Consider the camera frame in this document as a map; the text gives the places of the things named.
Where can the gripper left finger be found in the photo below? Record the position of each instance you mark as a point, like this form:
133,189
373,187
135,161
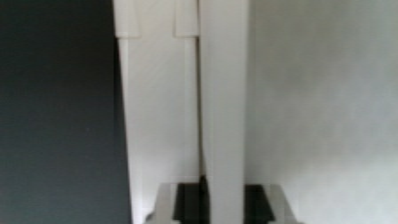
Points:
161,214

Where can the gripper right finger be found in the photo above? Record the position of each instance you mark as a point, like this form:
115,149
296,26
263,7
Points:
279,205

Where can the white desk top tray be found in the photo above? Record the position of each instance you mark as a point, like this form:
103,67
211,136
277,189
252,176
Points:
259,97

